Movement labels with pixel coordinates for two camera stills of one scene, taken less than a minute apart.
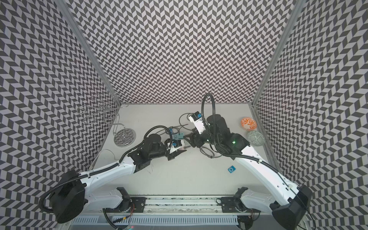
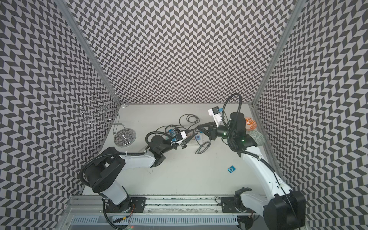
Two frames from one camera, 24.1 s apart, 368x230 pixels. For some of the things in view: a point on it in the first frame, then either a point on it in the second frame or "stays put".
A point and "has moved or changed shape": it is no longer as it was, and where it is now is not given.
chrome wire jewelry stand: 105,109 stays put
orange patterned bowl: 248,123 stays put
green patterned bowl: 256,138 stays put
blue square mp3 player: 231,169 stays put
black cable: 213,156 has moved or changed shape
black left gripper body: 170,156 → 173,143
